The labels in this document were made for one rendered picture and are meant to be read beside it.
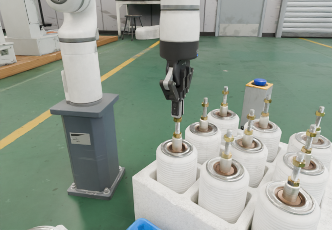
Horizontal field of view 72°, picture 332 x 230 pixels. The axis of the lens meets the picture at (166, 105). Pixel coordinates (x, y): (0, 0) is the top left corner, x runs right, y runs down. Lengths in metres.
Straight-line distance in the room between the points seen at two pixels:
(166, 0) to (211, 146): 0.36
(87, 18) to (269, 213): 0.59
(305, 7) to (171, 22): 5.40
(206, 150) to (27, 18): 2.58
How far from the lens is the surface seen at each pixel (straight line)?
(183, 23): 0.41
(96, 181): 0.76
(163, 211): 0.55
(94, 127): 0.66
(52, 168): 0.98
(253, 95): 0.81
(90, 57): 0.63
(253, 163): 0.56
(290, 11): 5.68
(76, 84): 0.65
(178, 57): 0.42
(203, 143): 0.59
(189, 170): 0.52
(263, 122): 0.67
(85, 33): 0.62
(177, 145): 0.52
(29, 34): 2.93
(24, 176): 0.98
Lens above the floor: 0.54
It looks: 23 degrees down
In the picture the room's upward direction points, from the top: straight up
